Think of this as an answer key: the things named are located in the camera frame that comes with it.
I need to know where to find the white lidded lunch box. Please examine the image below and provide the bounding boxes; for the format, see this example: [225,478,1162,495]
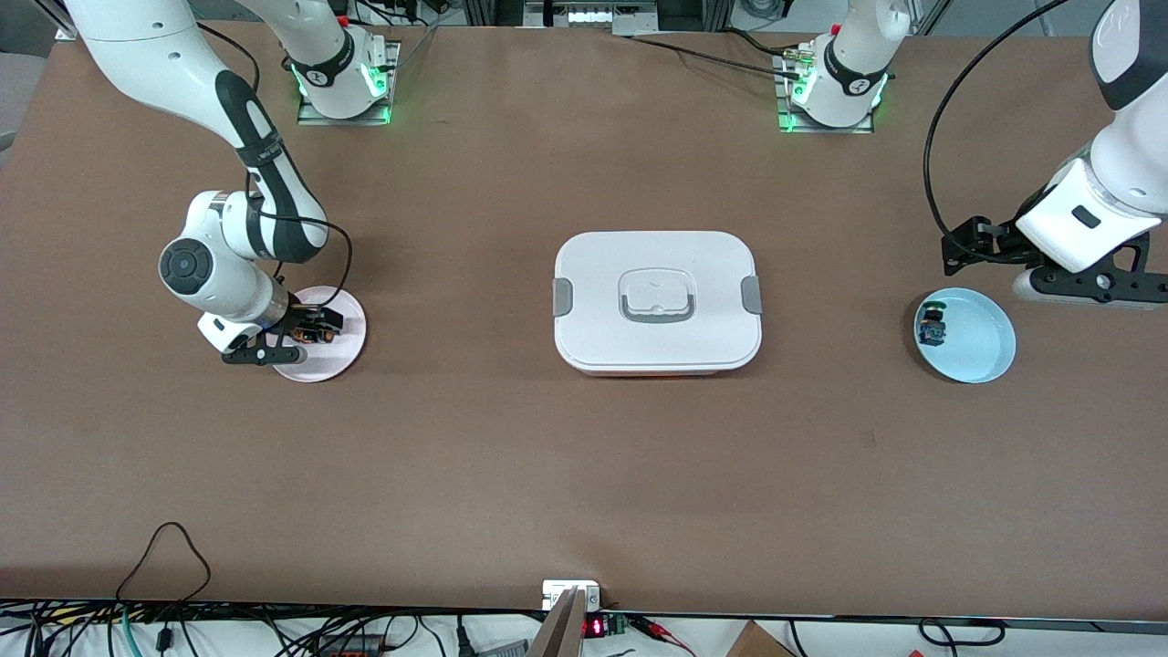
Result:
[553,230,764,378]

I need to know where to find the pink round plate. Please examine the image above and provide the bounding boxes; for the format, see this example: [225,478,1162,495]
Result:
[270,286,368,383]

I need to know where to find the light blue round plate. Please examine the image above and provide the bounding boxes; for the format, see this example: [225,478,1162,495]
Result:
[913,287,1017,384]

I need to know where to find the grey aluminium pole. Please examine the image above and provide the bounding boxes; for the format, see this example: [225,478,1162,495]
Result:
[527,588,587,657]

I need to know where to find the red black test leads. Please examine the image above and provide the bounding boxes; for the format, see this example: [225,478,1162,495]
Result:
[630,615,699,657]

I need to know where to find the brown cardboard piece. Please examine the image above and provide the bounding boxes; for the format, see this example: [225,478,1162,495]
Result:
[725,620,797,657]

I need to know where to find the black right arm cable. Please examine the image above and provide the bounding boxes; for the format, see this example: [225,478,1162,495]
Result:
[196,23,355,307]

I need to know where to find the green push-button switch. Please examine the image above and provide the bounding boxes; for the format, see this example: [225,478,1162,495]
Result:
[918,299,950,349]

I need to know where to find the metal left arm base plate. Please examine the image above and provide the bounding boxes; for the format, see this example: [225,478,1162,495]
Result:
[776,46,875,135]

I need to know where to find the looped thin black cable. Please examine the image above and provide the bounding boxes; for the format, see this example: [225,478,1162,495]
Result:
[115,521,214,605]

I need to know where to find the tangled black cable bundle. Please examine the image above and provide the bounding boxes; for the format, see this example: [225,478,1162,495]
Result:
[0,598,530,657]

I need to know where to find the black cable across table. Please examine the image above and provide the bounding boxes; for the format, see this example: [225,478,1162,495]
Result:
[630,35,804,81]

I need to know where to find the black oval cable loop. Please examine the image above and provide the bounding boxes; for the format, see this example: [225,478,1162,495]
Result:
[917,618,1007,648]

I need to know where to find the aluminium frame with label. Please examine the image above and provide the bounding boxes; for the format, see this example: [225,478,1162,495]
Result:
[523,0,662,36]

